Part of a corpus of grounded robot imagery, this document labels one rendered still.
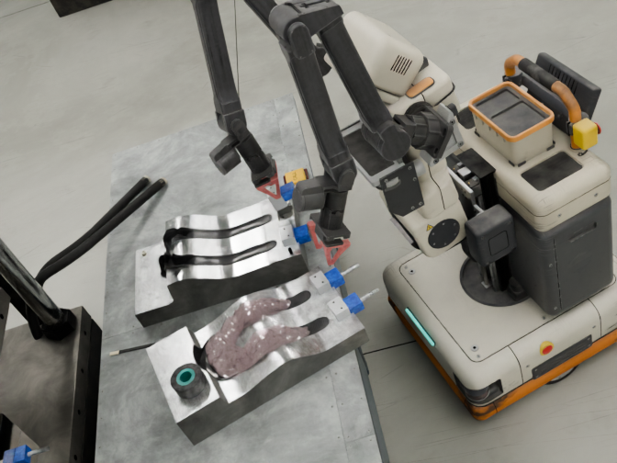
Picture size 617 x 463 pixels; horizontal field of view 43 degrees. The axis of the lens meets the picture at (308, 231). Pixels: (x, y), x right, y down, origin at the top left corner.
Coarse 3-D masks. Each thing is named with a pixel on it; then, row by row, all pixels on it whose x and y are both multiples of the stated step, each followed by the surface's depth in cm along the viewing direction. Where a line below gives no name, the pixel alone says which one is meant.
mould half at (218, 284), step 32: (192, 224) 225; (224, 224) 227; (288, 224) 218; (256, 256) 214; (288, 256) 210; (160, 288) 220; (192, 288) 212; (224, 288) 214; (256, 288) 216; (160, 320) 219
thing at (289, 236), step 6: (282, 228) 214; (288, 228) 213; (294, 228) 215; (300, 228) 214; (306, 228) 213; (282, 234) 212; (288, 234) 212; (294, 234) 213; (300, 234) 212; (306, 234) 212; (282, 240) 211; (288, 240) 211; (294, 240) 212; (300, 240) 212; (306, 240) 213
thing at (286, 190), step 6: (270, 186) 218; (282, 186) 218; (288, 186) 216; (294, 186) 216; (282, 192) 216; (288, 192) 215; (270, 198) 215; (282, 198) 216; (288, 198) 216; (276, 204) 216; (282, 204) 217; (276, 210) 218
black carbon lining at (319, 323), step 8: (296, 296) 204; (304, 296) 204; (296, 304) 203; (320, 320) 196; (328, 320) 195; (312, 328) 196; (320, 328) 195; (200, 352) 197; (200, 360) 196; (208, 368) 194; (216, 376) 192; (232, 376) 189
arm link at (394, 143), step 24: (312, 0) 152; (288, 24) 147; (312, 24) 150; (336, 24) 152; (336, 48) 157; (360, 72) 162; (360, 96) 166; (384, 120) 171; (384, 144) 172; (408, 144) 175
